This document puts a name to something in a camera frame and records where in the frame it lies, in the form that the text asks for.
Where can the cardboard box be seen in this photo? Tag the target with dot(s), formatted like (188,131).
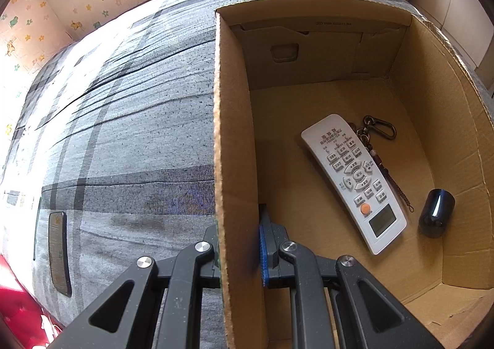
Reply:
(308,102)

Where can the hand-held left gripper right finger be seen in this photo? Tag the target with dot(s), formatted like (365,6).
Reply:
(264,248)

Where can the grey plaid bedsheet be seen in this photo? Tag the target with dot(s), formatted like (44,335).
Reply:
(135,121)

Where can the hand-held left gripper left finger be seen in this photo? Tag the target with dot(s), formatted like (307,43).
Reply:
(185,275)

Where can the black smartphone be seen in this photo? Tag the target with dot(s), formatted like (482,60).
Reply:
(60,252)

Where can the black earbuds case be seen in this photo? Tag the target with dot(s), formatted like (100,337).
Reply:
(436,214)

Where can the white remote control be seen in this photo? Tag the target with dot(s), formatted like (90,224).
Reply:
(355,179)

